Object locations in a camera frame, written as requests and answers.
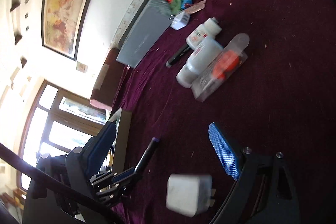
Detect black marker purple cap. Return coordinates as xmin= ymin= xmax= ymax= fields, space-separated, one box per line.
xmin=134 ymin=138 xmax=159 ymax=174

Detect white soap block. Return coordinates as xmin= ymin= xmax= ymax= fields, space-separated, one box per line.
xmin=166 ymin=174 xmax=216 ymax=217

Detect cardboard box tray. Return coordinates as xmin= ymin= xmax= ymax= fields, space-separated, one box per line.
xmin=109 ymin=108 xmax=131 ymax=173

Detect clear tube orange contents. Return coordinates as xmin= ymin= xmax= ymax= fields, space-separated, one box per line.
xmin=191 ymin=33 xmax=249 ymax=102

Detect black marker grey cap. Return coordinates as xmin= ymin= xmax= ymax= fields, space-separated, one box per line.
xmin=166 ymin=44 xmax=190 ymax=68

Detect white pill bottle red label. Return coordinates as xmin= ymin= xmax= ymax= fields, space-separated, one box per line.
xmin=186 ymin=18 xmax=222 ymax=50

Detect grey shoe box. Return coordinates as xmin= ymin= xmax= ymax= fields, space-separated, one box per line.
xmin=116 ymin=0 xmax=173 ymax=68

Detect white charger adapter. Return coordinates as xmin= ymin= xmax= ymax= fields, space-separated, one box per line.
xmin=170 ymin=11 xmax=190 ymax=30

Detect brown snack wrapper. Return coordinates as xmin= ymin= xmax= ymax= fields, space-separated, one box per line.
xmin=184 ymin=0 xmax=206 ymax=15

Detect framed painting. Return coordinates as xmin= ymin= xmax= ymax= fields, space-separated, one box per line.
xmin=41 ymin=0 xmax=91 ymax=61

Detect blue small object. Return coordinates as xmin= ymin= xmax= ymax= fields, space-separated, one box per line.
xmin=181 ymin=0 xmax=193 ymax=10

